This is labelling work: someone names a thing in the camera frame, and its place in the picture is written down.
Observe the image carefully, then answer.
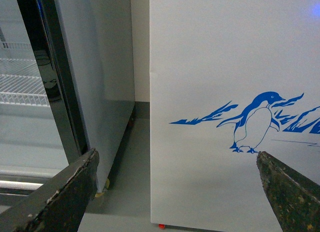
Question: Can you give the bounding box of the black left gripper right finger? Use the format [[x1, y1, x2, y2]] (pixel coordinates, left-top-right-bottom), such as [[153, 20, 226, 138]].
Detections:
[[256, 151, 320, 232]]

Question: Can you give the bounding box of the white blue chest freezer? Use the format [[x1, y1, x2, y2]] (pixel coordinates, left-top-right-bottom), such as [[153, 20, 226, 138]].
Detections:
[[149, 0, 320, 232]]

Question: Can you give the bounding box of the white wire fridge shelf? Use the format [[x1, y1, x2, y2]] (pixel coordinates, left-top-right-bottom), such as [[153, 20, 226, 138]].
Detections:
[[0, 41, 50, 107]]

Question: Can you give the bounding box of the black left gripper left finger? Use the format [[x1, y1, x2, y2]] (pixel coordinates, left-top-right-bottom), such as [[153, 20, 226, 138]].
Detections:
[[0, 149, 100, 232]]

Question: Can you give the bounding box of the glass door display fridge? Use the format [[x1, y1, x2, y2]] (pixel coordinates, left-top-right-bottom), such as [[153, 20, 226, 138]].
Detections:
[[0, 0, 135, 211]]

